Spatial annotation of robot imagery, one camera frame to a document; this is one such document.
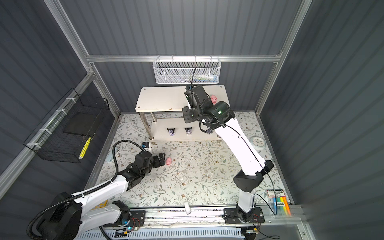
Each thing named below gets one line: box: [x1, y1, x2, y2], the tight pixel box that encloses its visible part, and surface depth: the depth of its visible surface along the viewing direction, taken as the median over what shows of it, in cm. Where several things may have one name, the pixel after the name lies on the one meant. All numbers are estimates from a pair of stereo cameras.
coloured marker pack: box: [267, 189, 292, 218], surface depth 79 cm
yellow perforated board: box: [78, 136, 92, 160], surface depth 70 cm
